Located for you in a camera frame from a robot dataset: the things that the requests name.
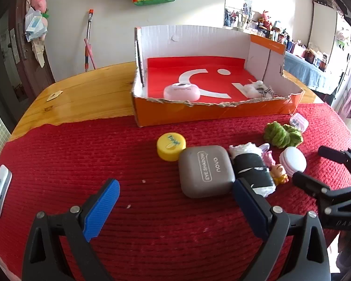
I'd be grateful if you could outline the white round compact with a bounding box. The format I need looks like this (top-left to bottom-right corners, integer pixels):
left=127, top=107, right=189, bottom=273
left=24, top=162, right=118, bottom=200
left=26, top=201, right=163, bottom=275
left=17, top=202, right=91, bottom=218
left=279, top=147, right=307, bottom=177

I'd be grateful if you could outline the yellow small figurine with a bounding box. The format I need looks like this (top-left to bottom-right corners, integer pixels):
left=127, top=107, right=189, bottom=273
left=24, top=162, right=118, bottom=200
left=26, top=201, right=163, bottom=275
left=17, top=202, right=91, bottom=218
left=269, top=164, right=289, bottom=186

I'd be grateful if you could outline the pink small figurine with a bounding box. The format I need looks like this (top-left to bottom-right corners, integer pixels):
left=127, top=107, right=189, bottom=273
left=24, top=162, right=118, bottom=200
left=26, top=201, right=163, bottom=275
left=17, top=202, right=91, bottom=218
left=259, top=143, right=276, bottom=168

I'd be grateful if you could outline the green fuzzy scrunchie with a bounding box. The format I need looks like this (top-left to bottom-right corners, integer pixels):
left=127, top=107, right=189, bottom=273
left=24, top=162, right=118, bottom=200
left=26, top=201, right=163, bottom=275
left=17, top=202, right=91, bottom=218
left=264, top=121, right=304, bottom=149

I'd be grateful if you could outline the clear pink plastic box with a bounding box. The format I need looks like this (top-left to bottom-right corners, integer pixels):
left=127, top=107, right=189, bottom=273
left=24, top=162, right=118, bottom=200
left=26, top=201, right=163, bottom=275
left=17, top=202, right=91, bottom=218
left=289, top=113, right=309, bottom=133

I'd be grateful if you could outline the black white cloth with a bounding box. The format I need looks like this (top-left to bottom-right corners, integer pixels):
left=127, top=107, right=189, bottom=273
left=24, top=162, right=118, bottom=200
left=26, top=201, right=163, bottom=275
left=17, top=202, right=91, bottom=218
left=228, top=142, right=276, bottom=198

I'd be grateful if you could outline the grey eyeshadow case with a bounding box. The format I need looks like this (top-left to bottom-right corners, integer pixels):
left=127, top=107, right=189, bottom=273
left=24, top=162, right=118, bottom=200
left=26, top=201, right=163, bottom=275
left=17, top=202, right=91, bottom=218
left=178, top=145, right=235, bottom=198

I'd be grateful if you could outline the white fluffy bear clip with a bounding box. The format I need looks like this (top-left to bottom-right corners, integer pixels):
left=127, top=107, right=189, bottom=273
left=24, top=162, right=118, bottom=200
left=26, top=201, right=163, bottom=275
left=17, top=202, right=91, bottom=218
left=243, top=81, right=278, bottom=99

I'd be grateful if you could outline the yellow round tin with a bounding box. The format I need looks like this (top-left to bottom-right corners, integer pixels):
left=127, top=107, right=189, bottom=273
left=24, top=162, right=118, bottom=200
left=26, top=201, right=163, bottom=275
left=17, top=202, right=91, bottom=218
left=157, top=132, right=186, bottom=162

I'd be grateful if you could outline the pink round camera case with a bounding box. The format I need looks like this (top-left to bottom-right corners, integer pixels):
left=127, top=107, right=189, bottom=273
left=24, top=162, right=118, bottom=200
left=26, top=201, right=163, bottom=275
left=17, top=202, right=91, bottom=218
left=163, top=83, right=201, bottom=102

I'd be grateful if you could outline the red knitted table mat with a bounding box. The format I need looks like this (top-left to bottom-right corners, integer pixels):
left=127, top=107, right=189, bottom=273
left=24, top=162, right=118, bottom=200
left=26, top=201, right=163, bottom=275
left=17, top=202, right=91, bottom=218
left=0, top=103, right=351, bottom=281

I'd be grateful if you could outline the blue cloth side table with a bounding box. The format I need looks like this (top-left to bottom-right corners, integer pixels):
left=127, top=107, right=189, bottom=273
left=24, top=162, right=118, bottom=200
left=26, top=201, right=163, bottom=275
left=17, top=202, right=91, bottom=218
left=284, top=52, right=339, bottom=95

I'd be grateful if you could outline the white wardrobe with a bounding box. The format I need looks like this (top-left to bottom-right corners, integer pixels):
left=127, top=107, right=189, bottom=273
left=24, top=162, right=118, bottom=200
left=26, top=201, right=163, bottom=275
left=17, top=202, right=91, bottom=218
left=306, top=0, right=351, bottom=104

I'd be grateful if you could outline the small wooden tag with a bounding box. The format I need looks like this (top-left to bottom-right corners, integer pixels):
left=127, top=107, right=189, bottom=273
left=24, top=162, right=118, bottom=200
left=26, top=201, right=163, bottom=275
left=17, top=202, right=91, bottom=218
left=47, top=90, right=63, bottom=102

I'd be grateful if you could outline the dark wooden door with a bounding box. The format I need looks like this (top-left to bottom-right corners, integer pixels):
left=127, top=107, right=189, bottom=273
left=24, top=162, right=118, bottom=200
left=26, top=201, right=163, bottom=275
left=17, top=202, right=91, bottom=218
left=0, top=0, right=55, bottom=132

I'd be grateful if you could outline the red plush toy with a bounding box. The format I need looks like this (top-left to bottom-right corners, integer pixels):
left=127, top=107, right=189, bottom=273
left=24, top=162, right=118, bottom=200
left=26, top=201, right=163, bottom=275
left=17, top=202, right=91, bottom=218
left=260, top=10, right=273, bottom=30

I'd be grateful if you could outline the orange cardboard box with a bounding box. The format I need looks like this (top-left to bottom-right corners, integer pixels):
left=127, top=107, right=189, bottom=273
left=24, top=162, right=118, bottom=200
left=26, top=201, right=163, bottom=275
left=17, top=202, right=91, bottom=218
left=131, top=26, right=304, bottom=127

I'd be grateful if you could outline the hanging plastic bag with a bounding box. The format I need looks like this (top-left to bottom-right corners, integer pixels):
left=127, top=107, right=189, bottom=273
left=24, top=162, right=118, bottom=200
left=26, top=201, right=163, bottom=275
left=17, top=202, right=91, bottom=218
left=25, top=7, right=48, bottom=42

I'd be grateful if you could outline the pink plush toy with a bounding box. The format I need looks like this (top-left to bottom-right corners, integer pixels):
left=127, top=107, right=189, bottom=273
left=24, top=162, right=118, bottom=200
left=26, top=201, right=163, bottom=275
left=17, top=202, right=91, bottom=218
left=31, top=0, right=47, bottom=13

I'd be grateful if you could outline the wall mirror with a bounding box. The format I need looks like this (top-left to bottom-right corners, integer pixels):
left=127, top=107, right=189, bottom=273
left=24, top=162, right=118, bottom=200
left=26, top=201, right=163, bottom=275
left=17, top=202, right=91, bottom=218
left=224, top=0, right=252, bottom=29

